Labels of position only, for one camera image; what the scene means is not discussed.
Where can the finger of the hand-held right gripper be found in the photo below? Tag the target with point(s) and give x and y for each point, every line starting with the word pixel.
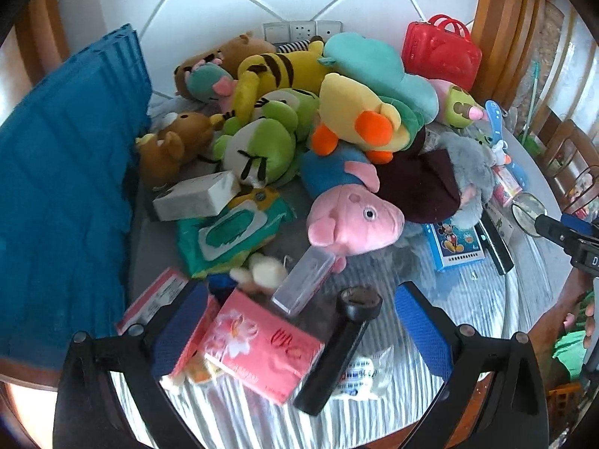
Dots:
pixel 552 229

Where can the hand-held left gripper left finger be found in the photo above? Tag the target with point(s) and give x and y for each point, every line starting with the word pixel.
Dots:
pixel 180 332

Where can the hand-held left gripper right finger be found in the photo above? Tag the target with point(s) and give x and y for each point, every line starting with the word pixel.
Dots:
pixel 423 332

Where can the round glass-topped desktop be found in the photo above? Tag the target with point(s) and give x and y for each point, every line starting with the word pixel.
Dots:
pixel 468 299

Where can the magnifying glass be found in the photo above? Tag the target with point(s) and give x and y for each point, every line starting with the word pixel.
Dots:
pixel 529 213

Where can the small yellow toy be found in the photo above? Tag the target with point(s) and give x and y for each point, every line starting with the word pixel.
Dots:
pixel 203 372

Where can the white and pink tissue packet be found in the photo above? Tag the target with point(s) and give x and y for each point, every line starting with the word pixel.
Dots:
pixel 149 297

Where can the black rectangular case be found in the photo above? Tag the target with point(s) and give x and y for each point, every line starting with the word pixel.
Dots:
pixel 496 248

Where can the pink toy package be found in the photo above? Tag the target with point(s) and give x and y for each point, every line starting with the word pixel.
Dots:
pixel 507 189

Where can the clear plastic bag packet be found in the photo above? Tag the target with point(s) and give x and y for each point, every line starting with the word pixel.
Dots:
pixel 362 376

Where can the pink flower-print tissue packet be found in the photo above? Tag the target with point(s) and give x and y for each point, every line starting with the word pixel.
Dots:
pixel 262 346

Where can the black flashlight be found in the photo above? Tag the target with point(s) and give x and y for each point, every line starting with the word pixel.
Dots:
pixel 337 351

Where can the wooden chair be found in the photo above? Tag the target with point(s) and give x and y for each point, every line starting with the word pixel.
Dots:
pixel 568 140

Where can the green cloth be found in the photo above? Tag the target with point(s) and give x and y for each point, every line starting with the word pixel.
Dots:
pixel 571 351

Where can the blue cartoon-print card box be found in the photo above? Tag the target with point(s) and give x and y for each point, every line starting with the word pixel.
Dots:
pixel 451 243

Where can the grey plush toy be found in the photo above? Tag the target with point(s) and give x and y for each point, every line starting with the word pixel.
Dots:
pixel 472 163

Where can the small cream plush toy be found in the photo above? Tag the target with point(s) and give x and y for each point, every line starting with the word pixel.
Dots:
pixel 264 271

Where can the green wet wipes pack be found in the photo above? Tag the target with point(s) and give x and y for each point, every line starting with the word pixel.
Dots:
pixel 234 234

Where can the blue toy hand fan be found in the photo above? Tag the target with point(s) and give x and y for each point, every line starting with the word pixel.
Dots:
pixel 495 117

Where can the clear plastic box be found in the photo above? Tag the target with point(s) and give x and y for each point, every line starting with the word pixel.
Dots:
pixel 304 280

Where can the green stick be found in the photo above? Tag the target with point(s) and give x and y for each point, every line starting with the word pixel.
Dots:
pixel 532 98

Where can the pink pig plush toy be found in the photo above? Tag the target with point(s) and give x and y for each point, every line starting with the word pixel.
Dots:
pixel 355 215

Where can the dark maroon cloth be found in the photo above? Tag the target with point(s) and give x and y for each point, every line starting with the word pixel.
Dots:
pixel 421 191

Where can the white cardboard box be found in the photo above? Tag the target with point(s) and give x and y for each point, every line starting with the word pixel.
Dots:
pixel 196 196

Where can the orange plastic basket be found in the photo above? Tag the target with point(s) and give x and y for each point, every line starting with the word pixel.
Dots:
pixel 566 400

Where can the yellow wipes pack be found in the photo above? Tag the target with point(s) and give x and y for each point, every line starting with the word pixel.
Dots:
pixel 262 196

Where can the pink and green plush toy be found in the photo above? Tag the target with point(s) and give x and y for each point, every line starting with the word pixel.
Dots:
pixel 456 103

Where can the brown bear plush toy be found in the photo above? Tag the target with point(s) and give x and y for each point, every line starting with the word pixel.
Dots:
pixel 178 140

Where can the blue plastic crate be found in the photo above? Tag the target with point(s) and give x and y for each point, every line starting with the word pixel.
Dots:
pixel 61 173

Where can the green frog plush toy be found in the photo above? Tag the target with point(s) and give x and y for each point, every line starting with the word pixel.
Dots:
pixel 262 149

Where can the red toy suitcase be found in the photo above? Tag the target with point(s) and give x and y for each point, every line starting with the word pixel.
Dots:
pixel 440 56

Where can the yellow duck plush toy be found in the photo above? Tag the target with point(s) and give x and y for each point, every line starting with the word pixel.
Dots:
pixel 351 103

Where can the teal plush toy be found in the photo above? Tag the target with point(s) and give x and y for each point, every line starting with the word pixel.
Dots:
pixel 369 61

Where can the brown teal-faced plush toy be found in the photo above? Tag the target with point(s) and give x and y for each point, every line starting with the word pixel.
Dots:
pixel 206 79

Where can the yellow striped tiger plush toy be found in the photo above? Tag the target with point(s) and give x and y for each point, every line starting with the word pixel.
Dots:
pixel 290 68

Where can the brown monkey plush toy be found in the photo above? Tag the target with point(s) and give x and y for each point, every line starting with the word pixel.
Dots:
pixel 248 49

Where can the black white striped plush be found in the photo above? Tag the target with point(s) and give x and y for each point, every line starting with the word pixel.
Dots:
pixel 292 46

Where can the wooden door frame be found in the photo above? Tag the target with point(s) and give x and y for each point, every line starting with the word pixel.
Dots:
pixel 505 23

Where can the white wall socket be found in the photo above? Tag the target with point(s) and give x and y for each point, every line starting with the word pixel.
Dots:
pixel 327 28
pixel 302 30

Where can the white wall switch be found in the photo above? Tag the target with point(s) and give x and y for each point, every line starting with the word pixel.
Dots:
pixel 276 32

